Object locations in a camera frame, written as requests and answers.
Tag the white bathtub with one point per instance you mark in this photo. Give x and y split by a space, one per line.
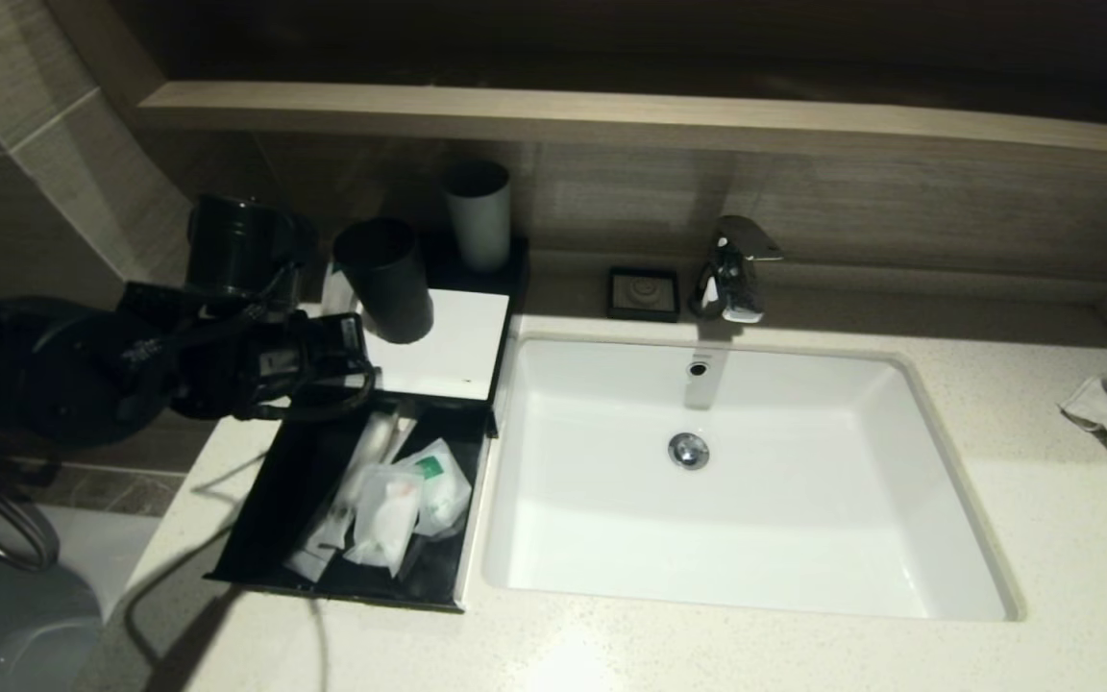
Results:
83 577

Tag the black cup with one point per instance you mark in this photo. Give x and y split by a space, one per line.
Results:
388 284

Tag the chrome sink faucet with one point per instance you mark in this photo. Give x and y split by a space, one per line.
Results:
731 274

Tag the grey cup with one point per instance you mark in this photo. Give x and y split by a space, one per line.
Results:
479 221

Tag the wooden wall shelf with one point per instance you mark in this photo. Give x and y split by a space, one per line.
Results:
611 115

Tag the chrome sink drain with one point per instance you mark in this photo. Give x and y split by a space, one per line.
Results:
688 451

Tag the long green-label toothbrush packet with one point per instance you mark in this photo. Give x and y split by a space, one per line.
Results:
361 461

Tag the small green-label white packet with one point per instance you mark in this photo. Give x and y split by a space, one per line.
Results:
448 485

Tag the white rectangular sink basin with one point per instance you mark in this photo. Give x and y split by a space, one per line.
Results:
755 519

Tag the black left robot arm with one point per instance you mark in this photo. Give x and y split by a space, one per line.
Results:
83 370

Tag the black square soap dish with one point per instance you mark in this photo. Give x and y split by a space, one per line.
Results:
644 294

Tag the black box drawer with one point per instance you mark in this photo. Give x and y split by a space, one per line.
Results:
275 519

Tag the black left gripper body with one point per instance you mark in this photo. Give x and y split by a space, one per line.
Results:
241 245

